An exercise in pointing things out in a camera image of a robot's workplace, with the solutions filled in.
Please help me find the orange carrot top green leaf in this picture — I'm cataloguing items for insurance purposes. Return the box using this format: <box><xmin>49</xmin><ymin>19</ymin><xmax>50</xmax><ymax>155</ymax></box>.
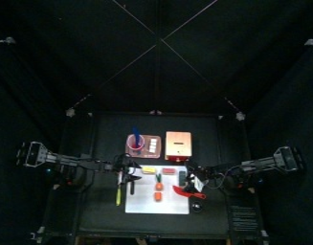
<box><xmin>156</xmin><ymin>172</ymin><xmax>165</xmax><ymax>191</ymax></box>

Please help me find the red toy knife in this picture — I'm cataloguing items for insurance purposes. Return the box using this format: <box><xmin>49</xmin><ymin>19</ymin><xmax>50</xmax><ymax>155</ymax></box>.
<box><xmin>172</xmin><ymin>185</ymin><xmax>208</xmax><ymax>200</ymax></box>

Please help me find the small black round dish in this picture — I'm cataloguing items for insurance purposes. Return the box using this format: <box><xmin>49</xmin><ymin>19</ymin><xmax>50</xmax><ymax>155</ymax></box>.
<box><xmin>191</xmin><ymin>202</ymin><xmax>205</xmax><ymax>213</ymax></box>

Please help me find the red plastic cup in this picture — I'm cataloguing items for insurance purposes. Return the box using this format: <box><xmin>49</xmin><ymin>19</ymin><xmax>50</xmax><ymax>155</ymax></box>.
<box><xmin>126</xmin><ymin>134</ymin><xmax>146</xmax><ymax>151</ymax></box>

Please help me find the blue utensil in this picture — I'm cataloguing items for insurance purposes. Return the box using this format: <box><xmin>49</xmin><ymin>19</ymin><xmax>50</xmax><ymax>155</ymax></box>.
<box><xmin>132</xmin><ymin>126</ymin><xmax>144</xmax><ymax>155</ymax></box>

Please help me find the wooden box red drawer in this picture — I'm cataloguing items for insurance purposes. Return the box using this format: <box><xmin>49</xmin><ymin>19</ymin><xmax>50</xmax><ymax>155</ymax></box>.
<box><xmin>164</xmin><ymin>130</ymin><xmax>193</xmax><ymax>164</ymax></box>

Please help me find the white printed label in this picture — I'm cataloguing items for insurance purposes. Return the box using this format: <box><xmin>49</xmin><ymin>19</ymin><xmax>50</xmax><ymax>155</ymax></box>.
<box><xmin>229</xmin><ymin>205</ymin><xmax>262</xmax><ymax>234</ymax></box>

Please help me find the yellow handled toy knife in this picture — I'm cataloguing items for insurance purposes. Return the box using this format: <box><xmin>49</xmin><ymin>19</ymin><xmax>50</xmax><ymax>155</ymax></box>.
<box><xmin>116</xmin><ymin>171</ymin><xmax>124</xmax><ymax>207</ymax></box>

